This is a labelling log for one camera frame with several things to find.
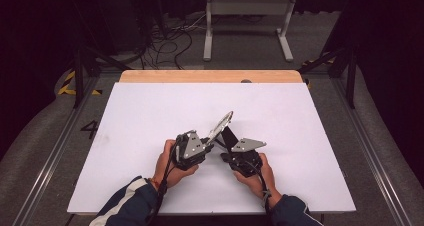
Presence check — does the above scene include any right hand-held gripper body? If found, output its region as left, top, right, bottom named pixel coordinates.
left=223, top=137, right=268, bottom=179

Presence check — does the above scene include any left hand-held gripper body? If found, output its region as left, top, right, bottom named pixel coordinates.
left=172, top=129, right=208, bottom=171

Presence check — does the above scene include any person's right hand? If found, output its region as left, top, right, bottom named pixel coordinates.
left=232, top=152, right=283, bottom=209

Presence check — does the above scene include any person's left hand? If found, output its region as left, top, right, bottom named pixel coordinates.
left=153, top=138, right=200, bottom=190

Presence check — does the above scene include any white board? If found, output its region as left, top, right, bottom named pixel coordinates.
left=66, top=82, right=357, bottom=216

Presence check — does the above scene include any yellow black floor tape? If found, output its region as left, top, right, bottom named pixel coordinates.
left=56, top=70, right=103, bottom=97
left=301, top=53, right=335, bottom=67

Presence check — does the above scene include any black metal stand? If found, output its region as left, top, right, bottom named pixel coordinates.
left=297, top=45, right=360, bottom=110
left=71, top=45, right=133, bottom=109

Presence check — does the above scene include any white metal stand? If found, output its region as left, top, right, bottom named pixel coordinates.
left=202, top=0, right=299, bottom=63

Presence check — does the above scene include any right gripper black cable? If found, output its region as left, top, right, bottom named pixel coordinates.
left=244, top=160, right=273, bottom=215

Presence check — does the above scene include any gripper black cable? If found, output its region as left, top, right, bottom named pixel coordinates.
left=145, top=141, right=182, bottom=226
left=244, top=160, right=273, bottom=215

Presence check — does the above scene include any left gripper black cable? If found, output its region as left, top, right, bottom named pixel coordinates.
left=145, top=141, right=182, bottom=226

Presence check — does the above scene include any bundle of floor cables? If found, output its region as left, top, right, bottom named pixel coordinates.
left=139, top=14, right=208, bottom=71

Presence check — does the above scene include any aluminium floor rail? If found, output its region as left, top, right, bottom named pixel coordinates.
left=11, top=73, right=102, bottom=226
left=329, top=76, right=415, bottom=226

